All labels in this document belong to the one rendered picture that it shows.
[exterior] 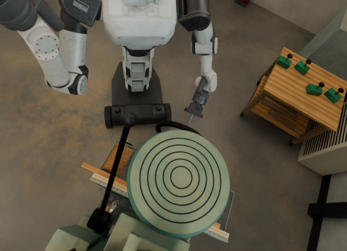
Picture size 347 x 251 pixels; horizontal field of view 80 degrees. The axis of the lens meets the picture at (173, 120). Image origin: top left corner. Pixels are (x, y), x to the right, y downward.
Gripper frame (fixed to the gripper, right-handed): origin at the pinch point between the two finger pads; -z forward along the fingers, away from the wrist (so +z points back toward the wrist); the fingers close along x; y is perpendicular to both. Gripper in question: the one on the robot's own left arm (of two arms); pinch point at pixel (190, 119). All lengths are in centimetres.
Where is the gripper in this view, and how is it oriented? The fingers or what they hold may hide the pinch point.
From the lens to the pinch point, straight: 128.2
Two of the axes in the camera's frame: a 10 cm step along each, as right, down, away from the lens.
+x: -9.1, -4.1, 0.3
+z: 4.0, -9.1, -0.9
